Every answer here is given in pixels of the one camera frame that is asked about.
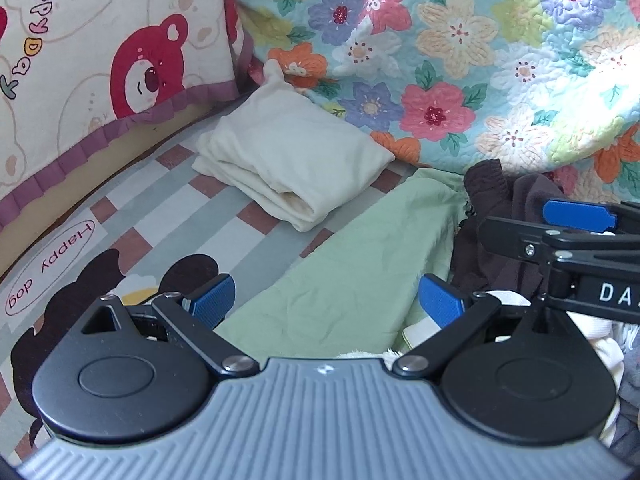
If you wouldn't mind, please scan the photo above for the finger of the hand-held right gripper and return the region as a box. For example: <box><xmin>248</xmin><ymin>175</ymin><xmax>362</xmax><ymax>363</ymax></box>
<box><xmin>543</xmin><ymin>198</ymin><xmax>640</xmax><ymax>236</ymax></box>
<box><xmin>477</xmin><ymin>216</ymin><xmax>557</xmax><ymax>265</ymax></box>

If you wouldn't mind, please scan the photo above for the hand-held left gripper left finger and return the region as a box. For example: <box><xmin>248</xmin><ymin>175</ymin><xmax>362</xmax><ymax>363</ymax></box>
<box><xmin>80</xmin><ymin>273</ymin><xmax>261</xmax><ymax>377</ymax></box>

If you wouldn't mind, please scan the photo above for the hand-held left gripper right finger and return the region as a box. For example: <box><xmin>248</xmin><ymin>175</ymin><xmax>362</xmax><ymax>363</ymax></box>
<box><xmin>392</xmin><ymin>274</ymin><xmax>571</xmax><ymax>379</ymax></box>

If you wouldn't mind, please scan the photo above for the dark brown garment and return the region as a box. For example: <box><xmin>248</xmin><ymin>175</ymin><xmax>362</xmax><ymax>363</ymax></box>
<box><xmin>449</xmin><ymin>159</ymin><xmax>578</xmax><ymax>307</ymax></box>

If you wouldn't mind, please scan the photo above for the light green garment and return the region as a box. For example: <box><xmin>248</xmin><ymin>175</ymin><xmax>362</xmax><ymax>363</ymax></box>
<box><xmin>214</xmin><ymin>167</ymin><xmax>470</xmax><ymax>357</ymax></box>

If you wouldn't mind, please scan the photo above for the cream white garment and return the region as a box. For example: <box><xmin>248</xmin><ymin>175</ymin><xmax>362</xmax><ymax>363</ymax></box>
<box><xmin>191</xmin><ymin>58</ymin><xmax>397</xmax><ymax>234</ymax></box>

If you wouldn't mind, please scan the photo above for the grey garment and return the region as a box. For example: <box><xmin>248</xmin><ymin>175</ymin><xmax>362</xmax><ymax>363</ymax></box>
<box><xmin>612</xmin><ymin>392</ymin><xmax>640</xmax><ymax>463</ymax></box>

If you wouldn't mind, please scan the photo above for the floral quilt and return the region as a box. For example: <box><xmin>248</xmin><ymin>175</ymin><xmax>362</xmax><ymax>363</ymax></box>
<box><xmin>229</xmin><ymin>0</ymin><xmax>640</xmax><ymax>207</ymax></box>

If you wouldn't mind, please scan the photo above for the bear print pillow purple ruffle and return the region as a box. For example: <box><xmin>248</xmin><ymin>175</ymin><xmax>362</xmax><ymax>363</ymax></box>
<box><xmin>0</xmin><ymin>0</ymin><xmax>253</xmax><ymax>232</ymax></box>

